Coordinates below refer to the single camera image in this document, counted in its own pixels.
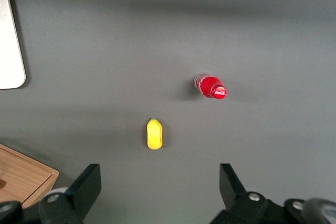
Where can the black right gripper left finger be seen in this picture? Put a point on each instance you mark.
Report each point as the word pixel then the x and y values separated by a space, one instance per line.
pixel 84 190

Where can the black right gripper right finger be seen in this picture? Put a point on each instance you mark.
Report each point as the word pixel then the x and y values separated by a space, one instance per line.
pixel 233 195

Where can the white plastic tray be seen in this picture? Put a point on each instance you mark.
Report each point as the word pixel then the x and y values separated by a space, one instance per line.
pixel 10 51

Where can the wooden drawer cabinet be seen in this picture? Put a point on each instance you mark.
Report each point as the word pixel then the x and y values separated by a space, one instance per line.
pixel 23 176

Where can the yellow lemon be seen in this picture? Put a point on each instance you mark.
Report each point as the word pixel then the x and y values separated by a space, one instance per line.
pixel 154 136

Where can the red cola bottle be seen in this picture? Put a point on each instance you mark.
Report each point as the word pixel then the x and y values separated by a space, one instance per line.
pixel 208 86

